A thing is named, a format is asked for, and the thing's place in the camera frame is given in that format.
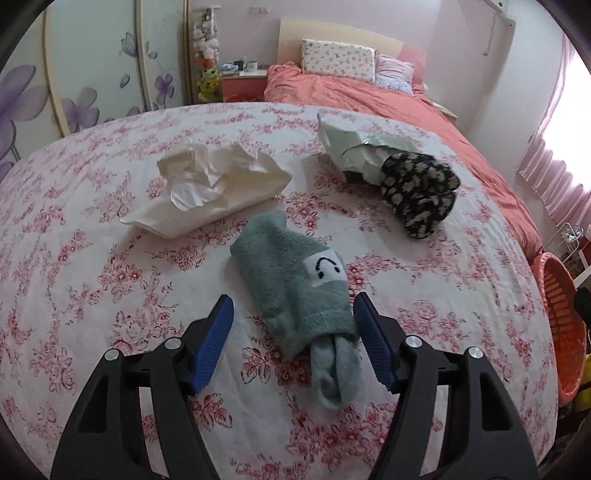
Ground green smiley sock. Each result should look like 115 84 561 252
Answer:
230 210 361 409

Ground black floral sock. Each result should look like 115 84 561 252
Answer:
380 151 461 239

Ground white paper bag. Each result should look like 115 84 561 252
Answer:
120 143 293 239

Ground grey plastic mailer bag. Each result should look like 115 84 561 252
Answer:
318 114 419 186

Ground orange laundry basket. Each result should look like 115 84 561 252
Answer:
531 252 587 407

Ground floral white bedspread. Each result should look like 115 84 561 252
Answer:
1 103 558 479

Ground pink curtain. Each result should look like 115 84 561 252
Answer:
517 37 590 230

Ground right wooden nightstand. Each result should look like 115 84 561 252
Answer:
432 102 458 124

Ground wardrobe with purple flowers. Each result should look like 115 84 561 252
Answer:
1 1 187 175

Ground striped pink pillow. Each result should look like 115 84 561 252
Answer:
375 52 415 96

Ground pink nightstand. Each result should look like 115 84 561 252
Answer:
221 70 267 103

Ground coral red duvet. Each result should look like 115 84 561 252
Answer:
263 62 542 261

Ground white mug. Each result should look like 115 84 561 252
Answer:
245 60 259 73

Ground floral white pillow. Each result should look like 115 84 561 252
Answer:
301 39 376 83

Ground white air conditioner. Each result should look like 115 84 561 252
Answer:
483 0 515 29

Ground plush toy hanging organiser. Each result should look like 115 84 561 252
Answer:
190 6 219 103

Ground beige pink headboard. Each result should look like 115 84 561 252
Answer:
276 18 427 86

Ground white wire rack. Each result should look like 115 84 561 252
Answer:
543 222 590 279

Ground wall power socket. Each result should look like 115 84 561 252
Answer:
249 6 270 15

